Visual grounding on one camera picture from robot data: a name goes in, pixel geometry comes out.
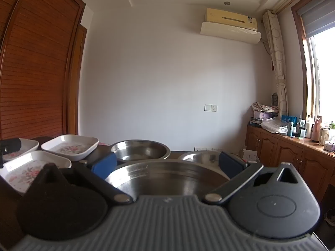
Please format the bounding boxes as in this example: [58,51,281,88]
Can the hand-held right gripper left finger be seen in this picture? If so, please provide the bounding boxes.
[33,152,133,205]

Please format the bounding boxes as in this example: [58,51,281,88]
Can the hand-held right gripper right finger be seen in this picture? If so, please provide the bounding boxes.
[203,151,302,206]

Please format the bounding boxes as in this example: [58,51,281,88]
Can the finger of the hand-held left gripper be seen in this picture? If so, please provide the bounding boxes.
[0,137,22,169]

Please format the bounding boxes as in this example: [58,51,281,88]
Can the white floral plate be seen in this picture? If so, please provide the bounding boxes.
[0,138,40,163]
[0,150,72,194]
[41,134,99,162]

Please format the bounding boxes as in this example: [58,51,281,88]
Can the medium steel bowl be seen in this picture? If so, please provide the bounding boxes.
[178,150,226,172]

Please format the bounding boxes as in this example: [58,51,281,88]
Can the small steel bowl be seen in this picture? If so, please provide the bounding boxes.
[110,140,170,162]

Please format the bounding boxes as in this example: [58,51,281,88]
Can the large steel bowl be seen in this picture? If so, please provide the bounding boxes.
[105,159,231,198]

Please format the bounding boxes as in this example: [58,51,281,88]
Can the white cardboard box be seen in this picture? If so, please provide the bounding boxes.
[242,149,258,163]

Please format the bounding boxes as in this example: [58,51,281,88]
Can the white power strip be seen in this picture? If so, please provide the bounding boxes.
[194,146,223,152]

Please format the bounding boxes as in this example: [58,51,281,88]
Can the clear plastic bags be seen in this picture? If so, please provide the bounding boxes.
[260,116,288,134]

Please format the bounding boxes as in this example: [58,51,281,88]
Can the wooden low cabinet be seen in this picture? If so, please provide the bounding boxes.
[246,124,335,204]

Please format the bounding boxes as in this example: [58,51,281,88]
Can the purple box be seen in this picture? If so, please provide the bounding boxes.
[253,110,278,122]

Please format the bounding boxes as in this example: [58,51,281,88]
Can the pile of folded cloths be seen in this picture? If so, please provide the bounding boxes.
[251,101,279,113]

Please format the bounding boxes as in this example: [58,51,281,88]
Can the blue packages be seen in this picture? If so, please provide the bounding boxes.
[281,114,297,126]

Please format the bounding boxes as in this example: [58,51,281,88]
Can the wooden louvered wardrobe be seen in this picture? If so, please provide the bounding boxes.
[0,0,87,140]

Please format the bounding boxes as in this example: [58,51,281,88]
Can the pink thermos jug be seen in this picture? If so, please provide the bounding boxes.
[311,115,324,142]

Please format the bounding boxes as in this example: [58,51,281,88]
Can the white mug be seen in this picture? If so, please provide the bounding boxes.
[319,127,330,145]

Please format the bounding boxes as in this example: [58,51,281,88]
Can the patterned beige curtain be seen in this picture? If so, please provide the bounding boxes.
[262,10,288,118]

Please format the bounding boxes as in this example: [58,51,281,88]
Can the wooden framed window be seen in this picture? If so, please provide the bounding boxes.
[291,4,335,126]

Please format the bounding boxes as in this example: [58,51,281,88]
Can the grey roller blind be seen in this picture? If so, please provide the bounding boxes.
[297,0,335,39]

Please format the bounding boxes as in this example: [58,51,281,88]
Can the wall air conditioner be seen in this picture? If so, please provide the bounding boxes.
[200,8,262,44]

